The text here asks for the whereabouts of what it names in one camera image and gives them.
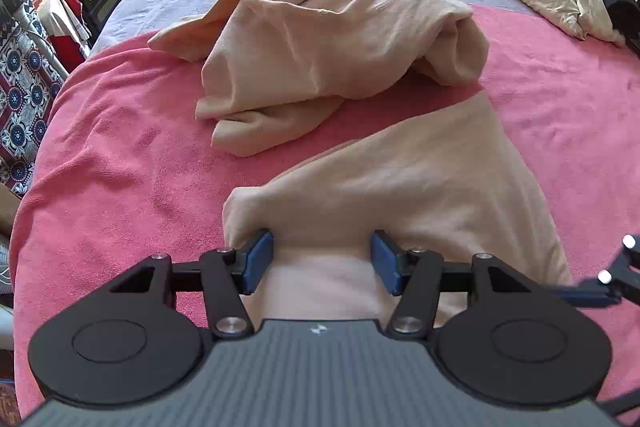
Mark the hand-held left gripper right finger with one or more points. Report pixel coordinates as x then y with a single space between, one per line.
387 262

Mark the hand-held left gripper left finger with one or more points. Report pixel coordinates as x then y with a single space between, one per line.
257 259

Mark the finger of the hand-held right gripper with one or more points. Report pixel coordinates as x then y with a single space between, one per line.
587 298

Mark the beige long sleeve shirt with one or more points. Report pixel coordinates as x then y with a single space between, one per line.
425 167

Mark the pink blanket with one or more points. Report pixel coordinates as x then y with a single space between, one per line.
125 147

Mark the crumpled beige garment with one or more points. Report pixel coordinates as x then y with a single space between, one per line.
310 37

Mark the cabinet under patterned cloth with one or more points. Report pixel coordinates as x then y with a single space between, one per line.
25 107

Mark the red and white cloth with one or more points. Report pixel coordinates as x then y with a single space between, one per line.
65 42

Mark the dark rolled garment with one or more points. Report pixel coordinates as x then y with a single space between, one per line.
620 2

